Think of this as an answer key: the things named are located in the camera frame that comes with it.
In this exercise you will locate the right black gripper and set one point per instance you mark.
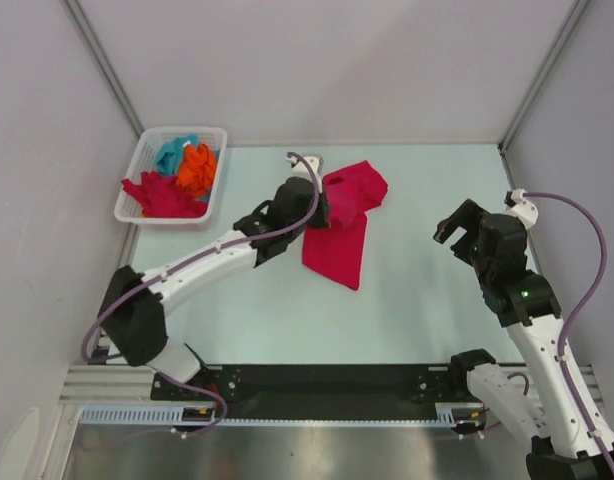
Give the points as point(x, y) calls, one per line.
point(466, 216)

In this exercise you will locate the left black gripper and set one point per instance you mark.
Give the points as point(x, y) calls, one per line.
point(324, 210)

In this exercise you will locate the red t shirt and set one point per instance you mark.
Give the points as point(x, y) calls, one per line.
point(160, 197)
point(336, 252)

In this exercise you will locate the white plastic laundry basket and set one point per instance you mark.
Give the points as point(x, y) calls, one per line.
point(129, 210)

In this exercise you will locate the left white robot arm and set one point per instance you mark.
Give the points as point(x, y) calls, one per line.
point(136, 304)

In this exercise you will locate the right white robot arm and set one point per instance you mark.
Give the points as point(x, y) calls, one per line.
point(565, 433)

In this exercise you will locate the orange t shirt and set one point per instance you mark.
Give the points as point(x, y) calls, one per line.
point(196, 184)

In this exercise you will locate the teal t shirt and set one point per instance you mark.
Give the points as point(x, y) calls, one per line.
point(171, 156)

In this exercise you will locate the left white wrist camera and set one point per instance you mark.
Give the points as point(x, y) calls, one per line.
point(308, 167)

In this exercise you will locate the slotted cable duct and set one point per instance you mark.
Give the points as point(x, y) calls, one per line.
point(199, 416)

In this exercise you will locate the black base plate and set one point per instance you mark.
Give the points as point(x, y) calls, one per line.
point(343, 392)

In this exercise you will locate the right aluminium frame post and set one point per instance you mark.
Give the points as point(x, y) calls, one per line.
point(556, 49)

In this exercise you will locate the aluminium frame post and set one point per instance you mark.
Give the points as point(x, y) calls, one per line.
point(556, 49)
point(95, 48)

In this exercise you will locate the left aluminium frame post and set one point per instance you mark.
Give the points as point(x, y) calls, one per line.
point(95, 48)

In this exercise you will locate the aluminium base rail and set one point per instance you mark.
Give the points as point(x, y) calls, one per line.
point(106, 384)

